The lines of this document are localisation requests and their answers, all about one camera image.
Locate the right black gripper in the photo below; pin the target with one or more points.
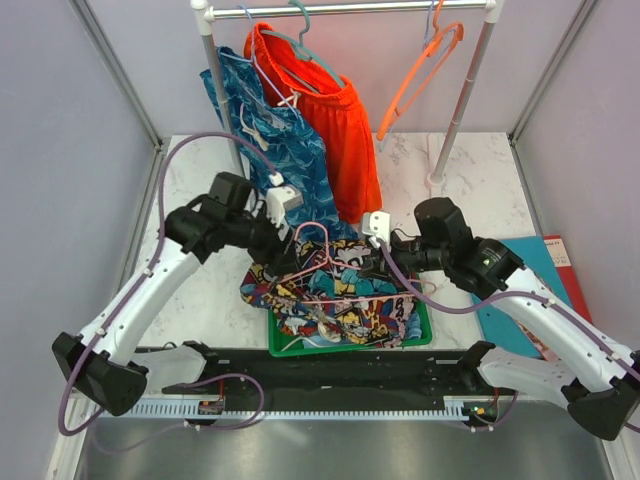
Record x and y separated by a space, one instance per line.
378 264

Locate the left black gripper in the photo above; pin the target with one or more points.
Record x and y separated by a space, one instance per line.
276 257

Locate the pink hanger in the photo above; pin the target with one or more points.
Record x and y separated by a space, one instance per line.
327 259

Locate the comic print shorts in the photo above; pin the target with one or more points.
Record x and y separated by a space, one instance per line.
356 321

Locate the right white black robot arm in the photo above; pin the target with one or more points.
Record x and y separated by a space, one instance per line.
595 378

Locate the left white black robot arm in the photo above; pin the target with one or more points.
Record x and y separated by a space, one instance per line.
102 361

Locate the blue leaf print shorts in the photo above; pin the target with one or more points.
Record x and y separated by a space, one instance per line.
286 139

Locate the orange shorts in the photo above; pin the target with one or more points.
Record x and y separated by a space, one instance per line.
336 114

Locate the lavender hanger holding blue shorts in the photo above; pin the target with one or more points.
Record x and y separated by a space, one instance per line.
255 50

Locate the teal hanger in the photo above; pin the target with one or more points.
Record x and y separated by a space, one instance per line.
301 51

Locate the orange hanger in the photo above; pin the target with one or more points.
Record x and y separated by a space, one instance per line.
415 80

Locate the light blue garment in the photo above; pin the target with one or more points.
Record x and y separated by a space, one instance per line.
415 331

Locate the green plastic tray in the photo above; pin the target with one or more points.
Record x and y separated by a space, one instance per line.
272 324

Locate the teal blue folder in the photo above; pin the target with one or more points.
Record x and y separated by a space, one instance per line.
499 328

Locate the red book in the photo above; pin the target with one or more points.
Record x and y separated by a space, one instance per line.
561 260

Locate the pink illustrated book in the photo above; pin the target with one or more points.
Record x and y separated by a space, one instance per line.
545 352

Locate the white metal clothes rack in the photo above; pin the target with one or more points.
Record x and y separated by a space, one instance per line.
206 15

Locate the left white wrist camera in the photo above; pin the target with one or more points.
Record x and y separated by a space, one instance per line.
281 198

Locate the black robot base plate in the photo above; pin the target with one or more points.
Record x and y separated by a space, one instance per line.
357 380

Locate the white slotted cable duct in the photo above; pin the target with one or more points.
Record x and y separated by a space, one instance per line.
208 408

